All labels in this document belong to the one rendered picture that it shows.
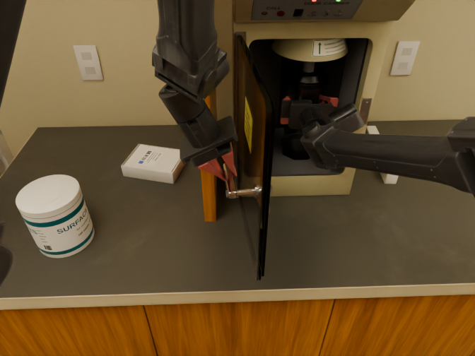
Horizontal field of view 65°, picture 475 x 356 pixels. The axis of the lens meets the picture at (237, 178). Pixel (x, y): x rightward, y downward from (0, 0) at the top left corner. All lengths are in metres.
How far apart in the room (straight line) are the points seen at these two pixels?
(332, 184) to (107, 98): 0.82
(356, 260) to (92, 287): 0.59
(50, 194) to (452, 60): 1.29
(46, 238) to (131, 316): 0.27
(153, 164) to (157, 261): 0.33
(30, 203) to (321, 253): 0.66
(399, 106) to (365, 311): 0.79
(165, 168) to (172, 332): 0.44
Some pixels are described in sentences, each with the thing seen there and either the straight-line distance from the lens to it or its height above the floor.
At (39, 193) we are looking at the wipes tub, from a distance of 0.92.
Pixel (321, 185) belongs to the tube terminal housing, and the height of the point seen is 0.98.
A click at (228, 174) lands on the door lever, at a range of 0.67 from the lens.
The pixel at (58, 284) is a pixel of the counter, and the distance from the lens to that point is 0.92.
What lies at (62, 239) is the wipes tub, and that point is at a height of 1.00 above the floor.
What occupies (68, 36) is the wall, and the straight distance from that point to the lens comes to 1.34.
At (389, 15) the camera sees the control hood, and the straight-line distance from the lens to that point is 0.81.
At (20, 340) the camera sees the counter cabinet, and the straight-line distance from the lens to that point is 1.16.
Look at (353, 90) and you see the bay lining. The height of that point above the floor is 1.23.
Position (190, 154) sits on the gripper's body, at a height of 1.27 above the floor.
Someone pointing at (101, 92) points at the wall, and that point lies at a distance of 1.39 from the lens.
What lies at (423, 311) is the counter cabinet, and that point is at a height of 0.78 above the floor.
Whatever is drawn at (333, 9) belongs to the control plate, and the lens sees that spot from 0.75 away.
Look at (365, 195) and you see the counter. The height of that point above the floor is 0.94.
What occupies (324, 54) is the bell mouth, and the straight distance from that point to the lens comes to 0.86.
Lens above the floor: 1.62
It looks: 39 degrees down
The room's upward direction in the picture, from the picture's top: straight up
